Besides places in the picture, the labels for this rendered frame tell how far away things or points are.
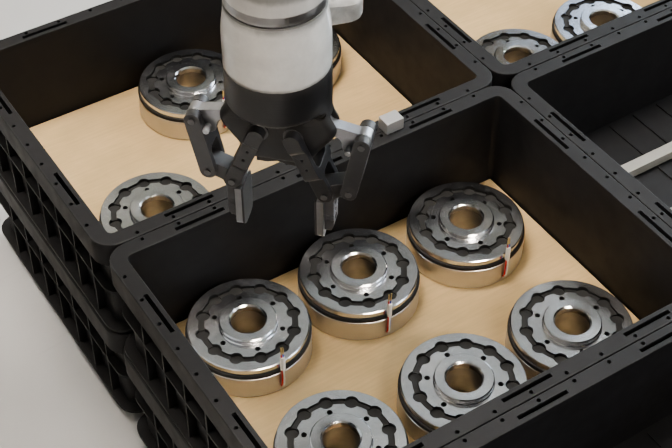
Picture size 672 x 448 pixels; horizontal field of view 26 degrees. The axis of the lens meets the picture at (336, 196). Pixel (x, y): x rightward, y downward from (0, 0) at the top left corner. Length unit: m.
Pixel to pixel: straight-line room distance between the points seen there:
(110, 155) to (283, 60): 0.48
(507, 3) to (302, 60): 0.66
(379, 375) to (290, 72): 0.34
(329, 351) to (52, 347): 0.32
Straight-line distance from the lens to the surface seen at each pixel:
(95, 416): 1.36
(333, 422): 1.13
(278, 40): 0.94
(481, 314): 1.25
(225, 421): 1.05
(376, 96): 1.45
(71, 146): 1.42
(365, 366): 1.21
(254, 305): 1.20
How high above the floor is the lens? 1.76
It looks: 44 degrees down
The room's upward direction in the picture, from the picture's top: straight up
